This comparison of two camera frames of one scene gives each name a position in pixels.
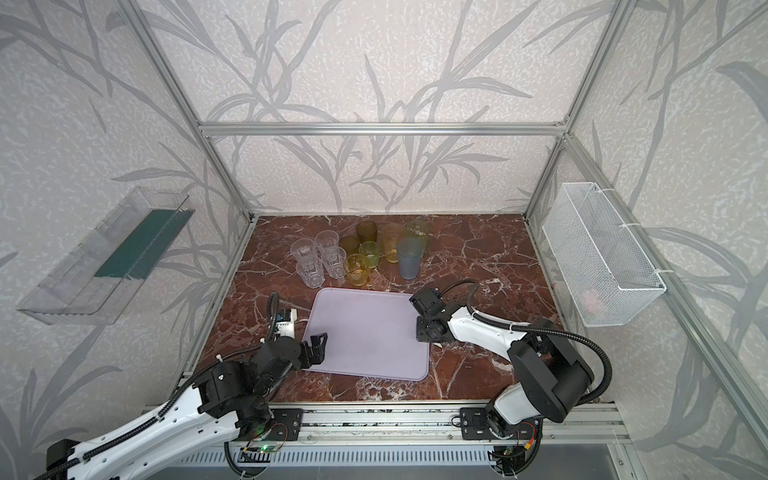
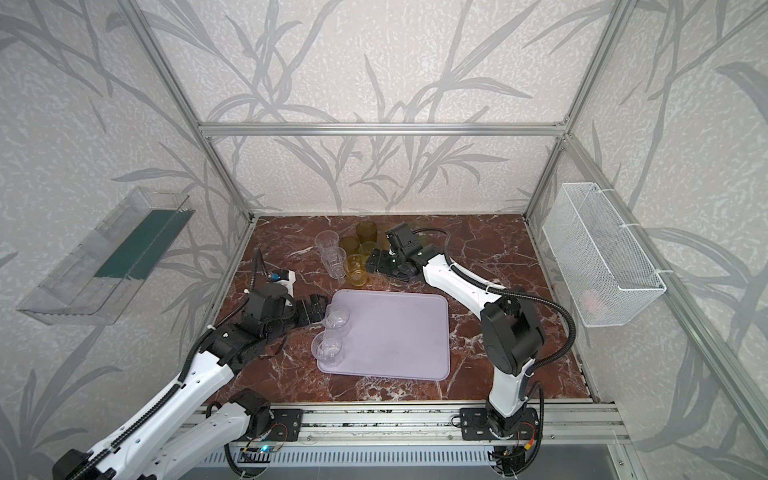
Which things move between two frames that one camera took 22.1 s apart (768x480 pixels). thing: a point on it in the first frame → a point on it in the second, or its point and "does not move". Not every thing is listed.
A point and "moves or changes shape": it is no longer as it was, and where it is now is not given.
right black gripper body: (427, 318) → (387, 261)
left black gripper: (308, 354) → (309, 310)
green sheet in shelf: (137, 255) does not move
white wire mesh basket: (602, 265) does not move
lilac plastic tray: (370, 333) moves or changes shape
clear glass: (327, 238) does not move
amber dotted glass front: (350, 243) does not move
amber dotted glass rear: (366, 231) does not move
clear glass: (303, 247) → (336, 316)
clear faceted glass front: (311, 271) → (327, 348)
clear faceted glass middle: (334, 259) does not move
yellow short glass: (357, 267) does not move
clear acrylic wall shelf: (99, 282) does not move
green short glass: (372, 250) does not move
